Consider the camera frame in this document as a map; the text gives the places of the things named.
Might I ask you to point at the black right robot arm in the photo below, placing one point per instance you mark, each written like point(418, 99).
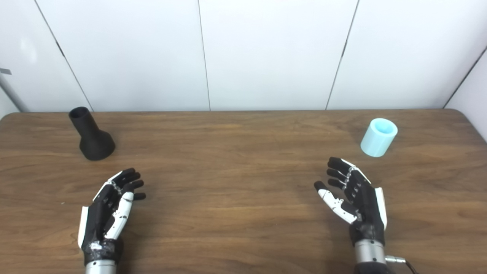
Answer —
point(368, 253)

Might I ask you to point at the black flared nozzle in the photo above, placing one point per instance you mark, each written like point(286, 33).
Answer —
point(95, 142)

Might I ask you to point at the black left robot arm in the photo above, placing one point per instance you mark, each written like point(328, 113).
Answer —
point(99, 267)

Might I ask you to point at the white and black right hand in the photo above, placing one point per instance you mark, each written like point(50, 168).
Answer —
point(367, 207)

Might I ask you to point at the white and black left hand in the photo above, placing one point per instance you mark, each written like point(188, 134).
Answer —
point(99, 213)

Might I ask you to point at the grey corner post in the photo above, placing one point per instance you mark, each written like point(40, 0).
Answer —
point(11, 93)

